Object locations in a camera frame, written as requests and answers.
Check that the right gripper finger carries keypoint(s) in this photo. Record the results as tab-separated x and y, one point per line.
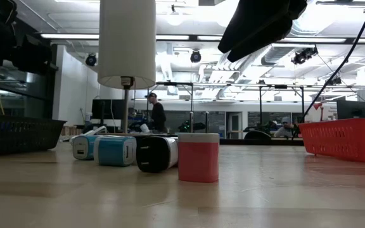
265	39
255	22

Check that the teal USB wall charger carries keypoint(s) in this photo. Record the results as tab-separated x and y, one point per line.
81	147
114	151

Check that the pink and white USB charger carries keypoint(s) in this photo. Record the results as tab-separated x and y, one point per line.
198	161

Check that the white charger with black face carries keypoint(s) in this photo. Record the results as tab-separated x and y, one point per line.
154	154

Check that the long fluorescent ceiling light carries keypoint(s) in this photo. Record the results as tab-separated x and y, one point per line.
70	35

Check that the black ceiling spotlight cluster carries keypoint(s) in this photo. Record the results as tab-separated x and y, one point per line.
304	55

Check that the black plastic basket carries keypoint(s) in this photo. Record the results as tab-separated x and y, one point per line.
17	133

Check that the wooden crate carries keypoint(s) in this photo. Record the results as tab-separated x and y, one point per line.
68	130

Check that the red desk lamp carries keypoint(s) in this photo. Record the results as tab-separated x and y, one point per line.
317	106

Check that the person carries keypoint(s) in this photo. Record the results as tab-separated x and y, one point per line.
157	114
285	129

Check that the black computer monitor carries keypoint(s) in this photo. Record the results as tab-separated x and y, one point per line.
106	109
353	109

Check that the white shade table lamp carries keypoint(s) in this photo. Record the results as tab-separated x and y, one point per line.
125	41

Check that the dark domed object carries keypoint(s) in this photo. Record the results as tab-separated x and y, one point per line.
257	135

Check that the background robot with green lights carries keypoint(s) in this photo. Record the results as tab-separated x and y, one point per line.
198	126

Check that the red plastic basket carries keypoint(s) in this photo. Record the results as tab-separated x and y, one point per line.
344	139

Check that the white cup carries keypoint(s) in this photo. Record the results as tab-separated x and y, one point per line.
144	128

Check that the black gantry frame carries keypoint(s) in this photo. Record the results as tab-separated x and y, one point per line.
260	104

